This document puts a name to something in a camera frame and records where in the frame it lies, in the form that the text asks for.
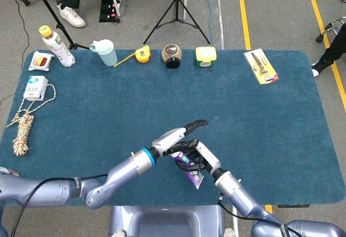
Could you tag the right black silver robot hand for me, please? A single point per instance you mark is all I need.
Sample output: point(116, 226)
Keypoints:
point(208, 157)

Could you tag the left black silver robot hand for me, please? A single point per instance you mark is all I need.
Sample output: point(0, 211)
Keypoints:
point(170, 139)

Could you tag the purple white toothpaste tube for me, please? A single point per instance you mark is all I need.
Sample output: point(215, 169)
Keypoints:
point(196, 178)

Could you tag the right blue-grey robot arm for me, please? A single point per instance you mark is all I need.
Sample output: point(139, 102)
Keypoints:
point(238, 191)

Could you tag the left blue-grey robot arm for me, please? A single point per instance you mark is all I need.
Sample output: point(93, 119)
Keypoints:
point(129, 166)

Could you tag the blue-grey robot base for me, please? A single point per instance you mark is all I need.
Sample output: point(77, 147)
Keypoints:
point(167, 220)

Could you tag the drink bottle yellow cap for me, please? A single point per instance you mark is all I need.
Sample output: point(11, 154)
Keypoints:
point(59, 49)

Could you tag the blue carpet table mat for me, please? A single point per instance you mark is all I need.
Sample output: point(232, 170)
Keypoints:
point(108, 107)

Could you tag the round glass jar black lid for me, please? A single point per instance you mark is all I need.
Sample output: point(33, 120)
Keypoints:
point(171, 53)

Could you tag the yellow tape measure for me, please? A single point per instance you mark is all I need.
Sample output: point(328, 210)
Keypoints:
point(143, 54)

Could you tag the green box yellow lid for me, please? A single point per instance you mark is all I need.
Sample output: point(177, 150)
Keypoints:
point(206, 54)

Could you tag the razor on yellow blister card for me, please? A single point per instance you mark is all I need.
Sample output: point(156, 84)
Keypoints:
point(260, 66)

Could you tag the light blue plastic cup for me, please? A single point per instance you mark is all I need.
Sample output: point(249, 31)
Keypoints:
point(108, 54)

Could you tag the black slanted light stand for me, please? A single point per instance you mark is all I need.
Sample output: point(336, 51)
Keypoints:
point(74, 45)

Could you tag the black tripod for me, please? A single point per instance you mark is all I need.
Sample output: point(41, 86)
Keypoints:
point(177, 1)

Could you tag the black power strip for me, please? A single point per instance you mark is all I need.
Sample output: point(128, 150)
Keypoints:
point(106, 9)

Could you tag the white blue tissue pack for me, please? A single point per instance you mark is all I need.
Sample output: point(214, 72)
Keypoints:
point(35, 86)

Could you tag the white snack packet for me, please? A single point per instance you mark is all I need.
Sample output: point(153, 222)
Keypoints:
point(40, 61)

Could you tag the person in black clothes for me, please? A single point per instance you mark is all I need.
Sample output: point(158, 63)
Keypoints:
point(333, 50)

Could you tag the chrome stool base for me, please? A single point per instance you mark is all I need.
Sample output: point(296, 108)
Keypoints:
point(338, 22)

